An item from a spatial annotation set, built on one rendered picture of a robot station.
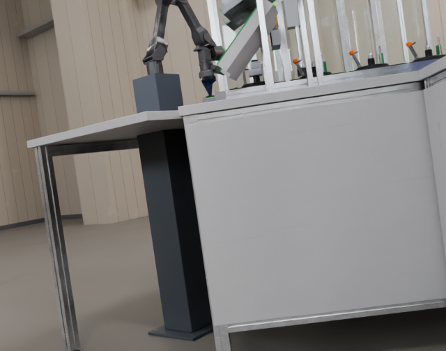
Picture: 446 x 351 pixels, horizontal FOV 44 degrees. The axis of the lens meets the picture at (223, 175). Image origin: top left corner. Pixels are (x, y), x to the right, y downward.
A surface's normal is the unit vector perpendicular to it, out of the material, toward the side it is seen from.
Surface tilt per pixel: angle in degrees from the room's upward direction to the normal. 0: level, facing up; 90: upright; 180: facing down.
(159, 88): 90
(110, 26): 90
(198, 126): 90
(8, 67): 90
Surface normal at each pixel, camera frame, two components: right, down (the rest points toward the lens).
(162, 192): -0.64, 0.11
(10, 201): 0.76, -0.09
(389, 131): -0.07, 0.04
